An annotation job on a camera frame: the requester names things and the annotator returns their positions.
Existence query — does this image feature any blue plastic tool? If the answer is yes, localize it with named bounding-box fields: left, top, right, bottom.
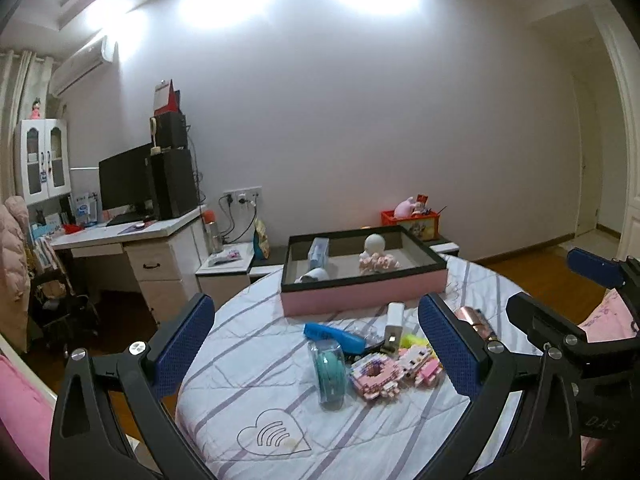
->
left=303, top=323, right=367, bottom=356

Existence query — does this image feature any pink block pig toy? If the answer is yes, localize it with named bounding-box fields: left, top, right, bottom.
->
left=397, top=344, right=444, bottom=388

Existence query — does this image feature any white air conditioner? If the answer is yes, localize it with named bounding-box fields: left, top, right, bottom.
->
left=49, top=35, right=117, bottom=98

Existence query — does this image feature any black computer tower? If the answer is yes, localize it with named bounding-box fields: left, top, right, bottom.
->
left=146, top=148, right=198, bottom=220

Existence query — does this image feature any clear skull glass bottle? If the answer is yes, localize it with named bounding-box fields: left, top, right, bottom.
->
left=349, top=320, right=384, bottom=348

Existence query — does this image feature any red desk calendar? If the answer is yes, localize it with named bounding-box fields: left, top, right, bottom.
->
left=153, top=79, right=180, bottom=116

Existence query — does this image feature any pink figurine on cabinet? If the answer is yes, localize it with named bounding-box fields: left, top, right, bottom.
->
left=29, top=98, right=44, bottom=120

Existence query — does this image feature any white power adapter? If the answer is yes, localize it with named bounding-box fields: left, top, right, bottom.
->
left=382, top=302, right=405, bottom=356

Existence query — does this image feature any rose gold cylinder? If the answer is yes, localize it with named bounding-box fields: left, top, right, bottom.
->
left=454, top=307, right=498, bottom=341

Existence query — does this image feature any white round lamp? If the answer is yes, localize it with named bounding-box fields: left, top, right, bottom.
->
left=363, top=233, right=386, bottom=256

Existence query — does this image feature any teal tape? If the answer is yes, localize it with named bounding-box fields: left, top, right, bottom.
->
left=307, top=339, right=347, bottom=411

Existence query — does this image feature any wall power outlet strip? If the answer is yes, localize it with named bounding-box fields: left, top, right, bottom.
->
left=222, top=186, right=262, bottom=205

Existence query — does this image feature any red toy crate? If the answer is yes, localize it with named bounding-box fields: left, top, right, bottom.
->
left=380, top=210, right=440, bottom=242

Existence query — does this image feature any pink blanket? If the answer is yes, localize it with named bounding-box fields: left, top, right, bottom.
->
left=1, top=356, right=53, bottom=479

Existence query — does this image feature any orange cap water bottle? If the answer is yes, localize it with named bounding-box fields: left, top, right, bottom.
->
left=202, top=209, right=224, bottom=255

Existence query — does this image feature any white mini hair dryer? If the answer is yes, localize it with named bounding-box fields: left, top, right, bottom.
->
left=295, top=268, right=330, bottom=284

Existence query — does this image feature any pink black storage box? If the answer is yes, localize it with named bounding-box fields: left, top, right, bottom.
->
left=280, top=226, right=448, bottom=316

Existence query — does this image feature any pink puffer jacket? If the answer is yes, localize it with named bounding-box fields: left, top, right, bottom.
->
left=1, top=196, right=30, bottom=353

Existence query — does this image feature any white glass door cabinet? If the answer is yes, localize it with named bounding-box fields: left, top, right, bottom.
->
left=14, top=119, right=72, bottom=206

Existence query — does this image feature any black computer monitor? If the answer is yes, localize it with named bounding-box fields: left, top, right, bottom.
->
left=99, top=143, right=152, bottom=214

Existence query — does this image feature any black small speaker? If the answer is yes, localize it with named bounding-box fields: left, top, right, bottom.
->
left=150, top=112, right=188, bottom=150

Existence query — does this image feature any white nightstand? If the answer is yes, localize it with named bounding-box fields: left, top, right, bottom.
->
left=195, top=242, right=254, bottom=310

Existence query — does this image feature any yellow highlighter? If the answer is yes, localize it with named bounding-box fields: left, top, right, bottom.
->
left=400, top=334, right=431, bottom=349

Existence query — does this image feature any beige curtain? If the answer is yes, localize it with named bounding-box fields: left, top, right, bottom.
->
left=0, top=50, right=54, bottom=202

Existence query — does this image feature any white desk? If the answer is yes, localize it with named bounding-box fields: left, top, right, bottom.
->
left=51, top=207, right=208, bottom=324

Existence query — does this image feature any pink block donut toy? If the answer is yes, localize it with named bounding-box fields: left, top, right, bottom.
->
left=349, top=353, right=402, bottom=401

